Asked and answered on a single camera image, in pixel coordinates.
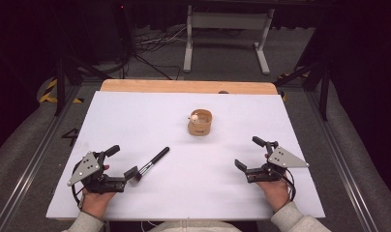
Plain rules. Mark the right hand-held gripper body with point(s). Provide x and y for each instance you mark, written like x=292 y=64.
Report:
x=282 y=158

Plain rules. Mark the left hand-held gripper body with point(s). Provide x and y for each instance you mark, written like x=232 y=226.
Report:
x=87 y=167

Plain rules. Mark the small pale figurine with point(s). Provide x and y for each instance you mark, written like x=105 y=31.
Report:
x=194 y=118

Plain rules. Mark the grey metal stand frame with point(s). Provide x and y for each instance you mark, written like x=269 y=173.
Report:
x=229 y=21

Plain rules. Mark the person's grey sweatshirt torso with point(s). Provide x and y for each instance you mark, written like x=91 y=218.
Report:
x=196 y=226

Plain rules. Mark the round wooden holder cup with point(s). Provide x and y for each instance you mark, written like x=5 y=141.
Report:
x=200 y=128

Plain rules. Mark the black makeup brush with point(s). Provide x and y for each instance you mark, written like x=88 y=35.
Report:
x=156 y=158

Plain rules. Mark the aluminium floor rail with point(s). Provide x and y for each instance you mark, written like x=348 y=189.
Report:
x=32 y=161
x=342 y=167

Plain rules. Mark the dark cabinet with red light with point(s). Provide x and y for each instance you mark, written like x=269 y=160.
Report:
x=114 y=29

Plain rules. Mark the person's left hand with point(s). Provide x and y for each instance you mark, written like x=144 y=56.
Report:
x=95 y=203

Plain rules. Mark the person's right hand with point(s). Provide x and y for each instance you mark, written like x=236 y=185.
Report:
x=276 y=193

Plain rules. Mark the wooden table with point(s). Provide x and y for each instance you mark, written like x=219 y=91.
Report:
x=184 y=86

